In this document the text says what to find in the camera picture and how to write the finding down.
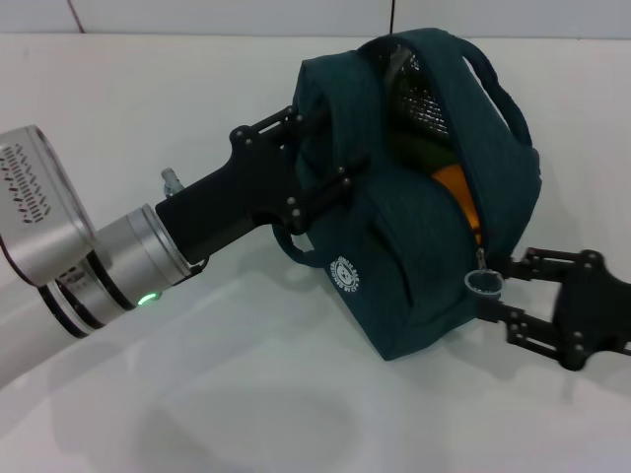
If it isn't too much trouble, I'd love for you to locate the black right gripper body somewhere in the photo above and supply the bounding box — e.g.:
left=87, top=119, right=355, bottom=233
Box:
left=551, top=273, right=631, bottom=371

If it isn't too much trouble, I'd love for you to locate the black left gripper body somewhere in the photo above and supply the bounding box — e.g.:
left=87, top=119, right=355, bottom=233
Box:
left=155, top=125, right=307, bottom=263

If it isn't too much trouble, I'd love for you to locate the silver zipper pull ring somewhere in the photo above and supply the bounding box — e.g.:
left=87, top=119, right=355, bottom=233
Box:
left=462, top=248, right=505, bottom=300

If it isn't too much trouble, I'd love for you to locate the green cucumber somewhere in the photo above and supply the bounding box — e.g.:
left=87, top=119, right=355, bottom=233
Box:
left=388, top=130, right=462, bottom=171

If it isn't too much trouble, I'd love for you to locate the orange pear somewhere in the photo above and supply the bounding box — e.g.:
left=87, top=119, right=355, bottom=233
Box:
left=431, top=165, right=487, bottom=242

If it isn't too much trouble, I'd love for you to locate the dark teal lunch bag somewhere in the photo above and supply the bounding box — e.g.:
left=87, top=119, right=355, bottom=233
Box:
left=273, top=28, right=543, bottom=364

